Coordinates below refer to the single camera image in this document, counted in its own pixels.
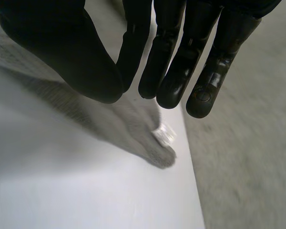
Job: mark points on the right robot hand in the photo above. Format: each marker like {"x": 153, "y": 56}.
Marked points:
{"x": 69, "y": 52}

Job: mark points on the grey towel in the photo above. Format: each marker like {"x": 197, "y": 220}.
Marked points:
{"x": 124, "y": 124}

